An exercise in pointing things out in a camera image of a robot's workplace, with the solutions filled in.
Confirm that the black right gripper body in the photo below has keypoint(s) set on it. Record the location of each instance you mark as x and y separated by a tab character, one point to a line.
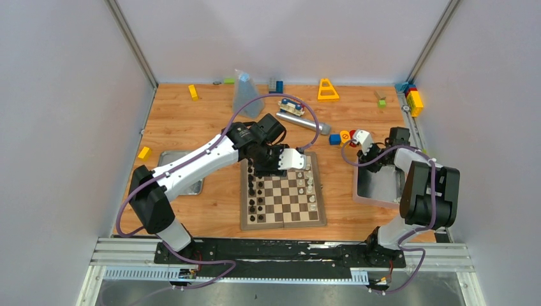
373	153

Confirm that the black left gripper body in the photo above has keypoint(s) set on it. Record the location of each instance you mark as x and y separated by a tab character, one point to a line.
266	167

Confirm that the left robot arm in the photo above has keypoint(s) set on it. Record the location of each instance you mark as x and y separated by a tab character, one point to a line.
152	191

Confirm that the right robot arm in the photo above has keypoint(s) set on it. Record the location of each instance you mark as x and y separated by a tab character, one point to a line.
428	200

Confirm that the wooden chess board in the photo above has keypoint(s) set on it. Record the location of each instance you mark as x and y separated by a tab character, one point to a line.
285	204

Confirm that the yellow no-entry sign block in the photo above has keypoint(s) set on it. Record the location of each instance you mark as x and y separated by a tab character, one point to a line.
344	137

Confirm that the blue duplo brick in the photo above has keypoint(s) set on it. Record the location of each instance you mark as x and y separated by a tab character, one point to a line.
335	139

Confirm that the silver toy microphone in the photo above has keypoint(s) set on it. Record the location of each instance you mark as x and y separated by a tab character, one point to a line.
323	128

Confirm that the white blue toy car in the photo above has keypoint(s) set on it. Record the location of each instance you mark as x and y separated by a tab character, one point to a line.
292	107

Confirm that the colourful brick stack right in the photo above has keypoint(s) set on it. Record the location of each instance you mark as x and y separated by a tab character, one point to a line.
413	100

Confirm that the yellow triangle toy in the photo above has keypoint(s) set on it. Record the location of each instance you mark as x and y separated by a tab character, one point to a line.
326	91

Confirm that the blue bubble-wrapped cone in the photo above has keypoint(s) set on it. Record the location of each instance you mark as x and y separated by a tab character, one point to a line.
246	90

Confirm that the blue grey brick stack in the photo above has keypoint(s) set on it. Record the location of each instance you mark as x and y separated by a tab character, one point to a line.
275	86

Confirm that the yellow curved block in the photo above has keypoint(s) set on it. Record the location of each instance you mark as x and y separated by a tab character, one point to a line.
193	92

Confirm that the yellow wooden block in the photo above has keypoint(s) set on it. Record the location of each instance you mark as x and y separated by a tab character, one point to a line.
144	153

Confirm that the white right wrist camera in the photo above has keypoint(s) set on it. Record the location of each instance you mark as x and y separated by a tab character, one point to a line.
362	139

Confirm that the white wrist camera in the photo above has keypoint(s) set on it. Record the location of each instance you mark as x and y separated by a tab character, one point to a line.
362	139
292	159

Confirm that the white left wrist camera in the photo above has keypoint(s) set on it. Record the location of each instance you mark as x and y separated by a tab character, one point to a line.
292	159

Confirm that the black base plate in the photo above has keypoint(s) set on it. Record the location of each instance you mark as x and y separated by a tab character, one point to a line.
287	259

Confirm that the aluminium frame post right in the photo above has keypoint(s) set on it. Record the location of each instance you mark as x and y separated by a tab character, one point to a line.
434	37

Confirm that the aluminium frame post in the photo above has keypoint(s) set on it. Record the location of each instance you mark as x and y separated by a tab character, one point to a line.
434	37
132	42

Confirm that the aluminium frame post left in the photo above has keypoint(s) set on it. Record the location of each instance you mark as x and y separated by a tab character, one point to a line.
132	42

